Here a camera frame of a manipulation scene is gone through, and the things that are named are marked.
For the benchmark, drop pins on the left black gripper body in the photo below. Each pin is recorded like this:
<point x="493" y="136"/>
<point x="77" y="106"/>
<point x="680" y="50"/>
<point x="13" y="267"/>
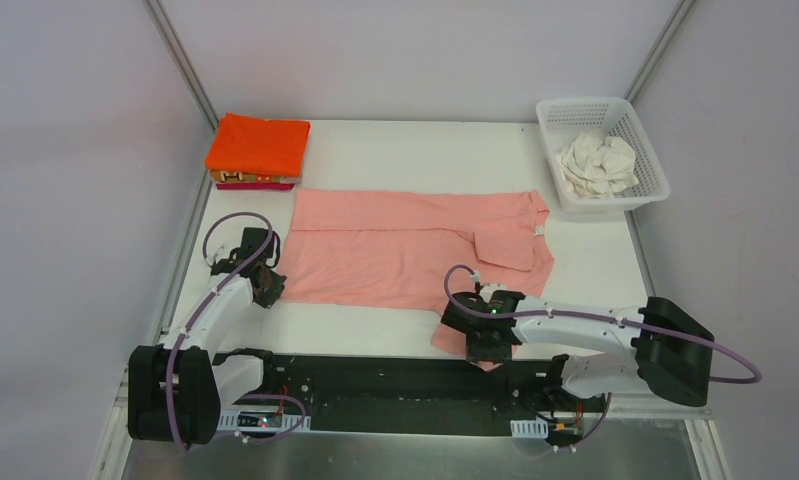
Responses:
<point x="266" y="281"/>

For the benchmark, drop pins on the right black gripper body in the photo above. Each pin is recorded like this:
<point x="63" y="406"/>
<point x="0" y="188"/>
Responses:
<point x="481" y="345"/>

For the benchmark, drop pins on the pink t-shirt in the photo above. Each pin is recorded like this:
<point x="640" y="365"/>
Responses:
<point x="392" y="249"/>

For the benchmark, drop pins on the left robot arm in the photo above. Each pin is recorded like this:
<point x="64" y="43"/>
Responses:
<point x="177" y="388"/>

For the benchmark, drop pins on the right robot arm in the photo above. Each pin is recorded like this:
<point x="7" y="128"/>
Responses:
<point x="657" y="348"/>

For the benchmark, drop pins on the magenta folded t-shirt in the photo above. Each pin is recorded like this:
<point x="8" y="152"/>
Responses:
<point x="255" y="186"/>

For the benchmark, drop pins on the orange folded t-shirt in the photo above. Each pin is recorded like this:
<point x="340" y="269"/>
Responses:
<point x="273" y="147"/>

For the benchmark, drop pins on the white crumpled t-shirt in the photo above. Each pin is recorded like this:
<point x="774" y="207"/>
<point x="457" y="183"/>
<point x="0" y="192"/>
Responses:
<point x="594" y="166"/>

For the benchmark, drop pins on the white plastic basket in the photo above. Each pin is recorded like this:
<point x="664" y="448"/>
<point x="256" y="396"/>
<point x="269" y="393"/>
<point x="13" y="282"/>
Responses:
<point x="562" y="120"/>

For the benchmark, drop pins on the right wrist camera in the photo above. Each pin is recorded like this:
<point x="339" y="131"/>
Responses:
<point x="488" y="288"/>

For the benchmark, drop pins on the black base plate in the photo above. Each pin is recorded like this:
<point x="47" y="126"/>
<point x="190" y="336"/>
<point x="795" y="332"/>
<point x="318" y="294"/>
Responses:
<point x="414" y="396"/>

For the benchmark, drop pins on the right white cable duct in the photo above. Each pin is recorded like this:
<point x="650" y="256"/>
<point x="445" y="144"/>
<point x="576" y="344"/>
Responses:
<point x="529" y="429"/>

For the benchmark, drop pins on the white cable duct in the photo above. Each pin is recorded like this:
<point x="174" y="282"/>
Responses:
<point x="252" y="421"/>
<point x="529" y="429"/>

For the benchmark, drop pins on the left white cable duct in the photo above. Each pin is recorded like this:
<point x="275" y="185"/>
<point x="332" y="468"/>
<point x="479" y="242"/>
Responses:
<point x="252" y="421"/>

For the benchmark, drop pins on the left corner frame post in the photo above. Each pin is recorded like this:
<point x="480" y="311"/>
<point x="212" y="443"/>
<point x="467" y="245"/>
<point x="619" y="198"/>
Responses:
<point x="168" y="33"/>

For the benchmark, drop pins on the corner frame post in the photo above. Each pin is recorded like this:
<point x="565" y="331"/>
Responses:
<point x="168" y="33"/>
<point x="673" y="26"/>

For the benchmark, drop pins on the right corner frame post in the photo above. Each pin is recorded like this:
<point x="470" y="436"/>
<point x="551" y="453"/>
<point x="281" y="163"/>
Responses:
<point x="673" y="26"/>

